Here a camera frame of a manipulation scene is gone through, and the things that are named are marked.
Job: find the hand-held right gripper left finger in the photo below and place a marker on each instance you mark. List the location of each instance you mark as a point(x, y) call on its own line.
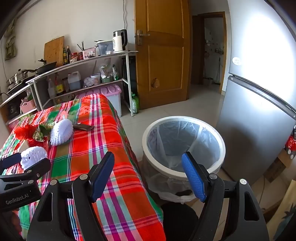
point(103, 178)

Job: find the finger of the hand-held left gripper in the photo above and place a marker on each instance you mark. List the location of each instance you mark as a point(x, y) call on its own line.
point(10, 161)
point(39, 166)

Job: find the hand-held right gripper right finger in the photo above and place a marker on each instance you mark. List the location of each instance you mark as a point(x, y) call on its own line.
point(194, 176)

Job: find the white foam fruit net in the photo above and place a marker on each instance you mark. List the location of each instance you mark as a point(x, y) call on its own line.
point(61, 133)
point(34, 155)

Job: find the red snack packet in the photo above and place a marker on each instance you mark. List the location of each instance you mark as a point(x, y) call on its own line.
point(23, 132)

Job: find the white round trash bin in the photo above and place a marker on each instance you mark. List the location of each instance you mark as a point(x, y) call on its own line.
point(159, 165)

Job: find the clear plastic bin liner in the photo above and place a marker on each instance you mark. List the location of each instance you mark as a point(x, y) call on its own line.
point(175, 139)

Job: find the dark brown wrapper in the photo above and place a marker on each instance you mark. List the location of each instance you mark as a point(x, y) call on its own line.
point(83, 127)

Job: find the red green plaid tablecloth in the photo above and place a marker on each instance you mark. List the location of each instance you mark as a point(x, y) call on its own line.
point(104, 139)

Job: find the black round object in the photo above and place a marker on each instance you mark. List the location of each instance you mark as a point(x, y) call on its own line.
point(178, 224)

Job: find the pink plastic basket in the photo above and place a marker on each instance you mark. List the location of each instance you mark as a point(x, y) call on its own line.
point(27, 106)

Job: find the white stove stand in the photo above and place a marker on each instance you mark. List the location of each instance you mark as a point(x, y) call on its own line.
point(16, 96)

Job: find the black cooktop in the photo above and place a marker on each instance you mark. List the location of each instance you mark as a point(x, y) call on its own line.
point(18, 89)

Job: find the white plastic bottle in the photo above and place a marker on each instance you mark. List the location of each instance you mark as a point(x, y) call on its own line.
point(51, 90)

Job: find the yellow label oil bottle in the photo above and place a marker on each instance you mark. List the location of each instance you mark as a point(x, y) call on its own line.
point(59, 89)

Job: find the green plastic bottle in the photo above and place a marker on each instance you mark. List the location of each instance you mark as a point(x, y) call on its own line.
point(135, 104)

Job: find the silver refrigerator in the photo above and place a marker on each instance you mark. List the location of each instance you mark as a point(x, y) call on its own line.
point(249, 115)

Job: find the steel pot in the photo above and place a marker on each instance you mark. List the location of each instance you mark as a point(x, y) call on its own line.
point(18, 77)

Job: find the cardboard box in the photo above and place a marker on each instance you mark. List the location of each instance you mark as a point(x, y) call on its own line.
point(277, 164)

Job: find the brown glass jar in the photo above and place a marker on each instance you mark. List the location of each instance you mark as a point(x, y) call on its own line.
point(66, 85)

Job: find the storage box with pink lid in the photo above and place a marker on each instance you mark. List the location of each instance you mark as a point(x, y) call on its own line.
point(111, 89)

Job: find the dark liquid plastic jug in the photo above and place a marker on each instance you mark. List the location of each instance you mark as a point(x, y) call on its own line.
point(74, 82)

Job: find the metal bucket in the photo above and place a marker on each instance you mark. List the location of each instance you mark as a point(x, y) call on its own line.
point(207, 81)

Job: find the clear plastic bag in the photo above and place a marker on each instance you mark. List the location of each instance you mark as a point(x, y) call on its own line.
point(88, 82)

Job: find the green bowl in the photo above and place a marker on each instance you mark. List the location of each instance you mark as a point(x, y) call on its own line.
point(107, 80)

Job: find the white tub with blue lid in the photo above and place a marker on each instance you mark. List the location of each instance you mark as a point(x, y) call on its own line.
point(95, 79)

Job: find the black wok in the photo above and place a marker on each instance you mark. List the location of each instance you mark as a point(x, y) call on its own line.
point(46, 67)

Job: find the red plastic bag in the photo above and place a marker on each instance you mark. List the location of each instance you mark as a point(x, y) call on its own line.
point(291, 142)

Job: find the pineapple print cloth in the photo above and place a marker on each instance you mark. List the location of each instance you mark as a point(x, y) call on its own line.
point(286, 220)

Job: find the green food packet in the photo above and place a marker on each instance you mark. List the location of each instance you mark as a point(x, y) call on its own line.
point(115, 73)

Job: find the white shelf rack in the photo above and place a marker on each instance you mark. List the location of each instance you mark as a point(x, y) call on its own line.
point(85, 69)

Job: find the crumpled food bags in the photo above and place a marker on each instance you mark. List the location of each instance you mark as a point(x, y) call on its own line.
point(105, 69)

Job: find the wooden door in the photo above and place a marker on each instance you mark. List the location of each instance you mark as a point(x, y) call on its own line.
point(161, 69)

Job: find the green glass oil bottle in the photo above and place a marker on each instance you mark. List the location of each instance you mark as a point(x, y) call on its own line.
point(65, 56)

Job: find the red lidded jar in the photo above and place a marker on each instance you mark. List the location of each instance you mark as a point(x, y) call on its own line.
point(80, 56)
point(74, 58)

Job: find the dark sauce bottle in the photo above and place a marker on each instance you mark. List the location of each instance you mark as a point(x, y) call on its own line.
point(68, 55)

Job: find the wooden cutting board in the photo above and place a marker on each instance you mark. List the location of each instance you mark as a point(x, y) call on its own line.
point(54, 51)

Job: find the hanging green cloth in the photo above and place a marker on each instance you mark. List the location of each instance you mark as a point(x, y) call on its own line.
point(11, 44)

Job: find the pink utensil holder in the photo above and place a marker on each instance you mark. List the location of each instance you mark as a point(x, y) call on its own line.
point(89, 53)

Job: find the chopsticks bundle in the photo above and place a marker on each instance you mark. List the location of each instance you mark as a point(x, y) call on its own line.
point(81, 46)

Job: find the clear plastic lidded container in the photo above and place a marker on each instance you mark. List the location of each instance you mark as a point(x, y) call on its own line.
point(104, 47)

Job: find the white electric kettle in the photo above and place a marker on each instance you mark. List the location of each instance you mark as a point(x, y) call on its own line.
point(118, 42)

